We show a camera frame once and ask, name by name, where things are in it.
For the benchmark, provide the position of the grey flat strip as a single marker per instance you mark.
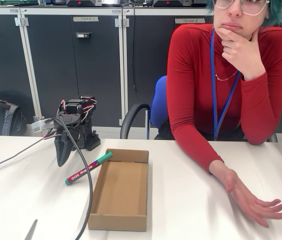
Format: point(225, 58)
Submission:
point(31, 231)

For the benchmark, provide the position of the person's left hand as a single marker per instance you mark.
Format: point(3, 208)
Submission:
point(246, 57)

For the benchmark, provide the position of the person's right hand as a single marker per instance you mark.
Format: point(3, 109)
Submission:
point(251, 200)

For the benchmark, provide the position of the grey device with red logo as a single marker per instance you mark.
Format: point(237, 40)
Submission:
point(83, 3)
point(172, 3)

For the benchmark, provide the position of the team 4 tape label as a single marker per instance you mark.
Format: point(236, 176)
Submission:
point(86, 19)

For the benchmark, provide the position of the white gripper camera box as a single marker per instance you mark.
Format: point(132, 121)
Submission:
point(39, 126)

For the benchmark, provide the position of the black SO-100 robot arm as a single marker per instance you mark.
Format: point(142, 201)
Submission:
point(86, 131)

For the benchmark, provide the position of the person in red top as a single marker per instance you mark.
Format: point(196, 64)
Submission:
point(196, 75)

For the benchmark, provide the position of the clear rimmed glasses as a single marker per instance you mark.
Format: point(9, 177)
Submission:
point(253, 7)

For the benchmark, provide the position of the dark grey metal cabinet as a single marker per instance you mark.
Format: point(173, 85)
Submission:
point(1, 62)
point(56, 70)
point(151, 50)

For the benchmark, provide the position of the dark grey backpack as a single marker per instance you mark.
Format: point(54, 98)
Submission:
point(3, 117)

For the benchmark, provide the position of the person's left forearm red sleeve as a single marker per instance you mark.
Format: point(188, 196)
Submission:
point(258, 110)

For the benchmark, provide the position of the blue office chair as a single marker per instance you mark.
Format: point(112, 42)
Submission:
point(159, 102)

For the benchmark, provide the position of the green red edding marker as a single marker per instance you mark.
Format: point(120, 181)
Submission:
point(86, 171)

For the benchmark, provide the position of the team 3 tape label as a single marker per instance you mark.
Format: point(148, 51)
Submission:
point(189, 21)

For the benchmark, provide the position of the open brown cardboard box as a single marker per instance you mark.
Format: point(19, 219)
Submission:
point(123, 185)

